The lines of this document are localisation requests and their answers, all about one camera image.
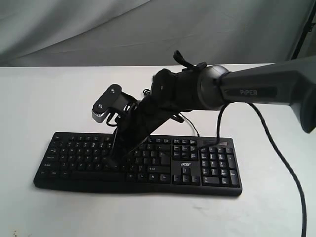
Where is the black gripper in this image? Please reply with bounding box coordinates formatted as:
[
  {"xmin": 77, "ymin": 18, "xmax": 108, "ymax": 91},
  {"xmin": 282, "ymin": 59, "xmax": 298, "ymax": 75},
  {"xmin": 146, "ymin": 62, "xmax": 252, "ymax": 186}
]
[{"xmin": 106, "ymin": 95, "xmax": 178, "ymax": 169}]

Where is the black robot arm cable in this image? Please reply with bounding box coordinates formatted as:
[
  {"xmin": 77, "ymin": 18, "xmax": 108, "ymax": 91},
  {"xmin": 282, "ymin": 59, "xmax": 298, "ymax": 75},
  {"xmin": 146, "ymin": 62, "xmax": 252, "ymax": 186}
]
[{"xmin": 199, "ymin": 102, "xmax": 308, "ymax": 237}]

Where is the black keyboard usb cable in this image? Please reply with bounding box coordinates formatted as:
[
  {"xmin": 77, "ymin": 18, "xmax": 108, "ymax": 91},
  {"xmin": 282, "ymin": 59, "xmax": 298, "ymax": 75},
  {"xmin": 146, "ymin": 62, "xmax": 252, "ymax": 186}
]
[{"xmin": 142, "ymin": 88, "xmax": 202, "ymax": 137}]

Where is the grey backdrop cloth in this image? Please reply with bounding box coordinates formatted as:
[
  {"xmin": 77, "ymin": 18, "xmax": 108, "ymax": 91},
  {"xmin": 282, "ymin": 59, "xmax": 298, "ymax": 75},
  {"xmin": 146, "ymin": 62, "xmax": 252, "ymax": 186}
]
[{"xmin": 0, "ymin": 0, "xmax": 314, "ymax": 67}]

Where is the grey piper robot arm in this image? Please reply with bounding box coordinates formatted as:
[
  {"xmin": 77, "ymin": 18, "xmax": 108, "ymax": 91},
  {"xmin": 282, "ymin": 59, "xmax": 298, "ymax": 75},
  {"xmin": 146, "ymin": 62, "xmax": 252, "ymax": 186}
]
[{"xmin": 110, "ymin": 57, "xmax": 316, "ymax": 166}]

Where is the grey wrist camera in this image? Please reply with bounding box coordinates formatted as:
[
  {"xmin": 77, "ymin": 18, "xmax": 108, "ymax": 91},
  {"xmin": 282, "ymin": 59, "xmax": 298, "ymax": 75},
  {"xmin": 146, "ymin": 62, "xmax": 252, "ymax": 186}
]
[{"xmin": 92, "ymin": 84, "xmax": 137, "ymax": 127}]

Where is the black tripod light stand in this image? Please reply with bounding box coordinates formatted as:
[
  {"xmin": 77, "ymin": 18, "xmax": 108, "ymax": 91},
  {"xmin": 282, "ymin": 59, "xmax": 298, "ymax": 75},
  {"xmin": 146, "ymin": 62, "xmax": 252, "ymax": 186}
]
[{"xmin": 291, "ymin": 0, "xmax": 316, "ymax": 60}]

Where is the black acer keyboard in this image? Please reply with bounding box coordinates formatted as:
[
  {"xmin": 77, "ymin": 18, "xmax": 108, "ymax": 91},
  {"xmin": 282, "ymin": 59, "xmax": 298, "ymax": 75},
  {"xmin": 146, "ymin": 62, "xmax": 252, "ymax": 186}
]
[{"xmin": 34, "ymin": 132, "xmax": 242, "ymax": 197}]

